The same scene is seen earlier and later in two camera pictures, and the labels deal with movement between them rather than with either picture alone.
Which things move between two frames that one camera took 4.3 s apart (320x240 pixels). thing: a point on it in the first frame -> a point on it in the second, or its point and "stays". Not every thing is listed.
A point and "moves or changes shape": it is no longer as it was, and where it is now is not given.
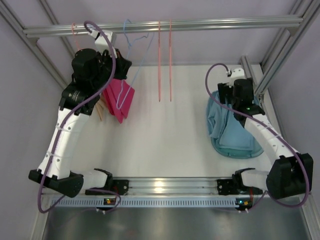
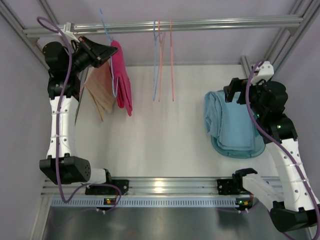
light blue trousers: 224,125 stays
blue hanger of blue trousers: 122,78 -> 155,38
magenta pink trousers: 119,95 moves or changes shape
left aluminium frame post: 8,11 stays
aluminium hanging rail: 291,22 stays
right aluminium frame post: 286,40 stays
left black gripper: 121,67 -> 94,55
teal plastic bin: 257,149 stays
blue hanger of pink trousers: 122,86 -> 115,96
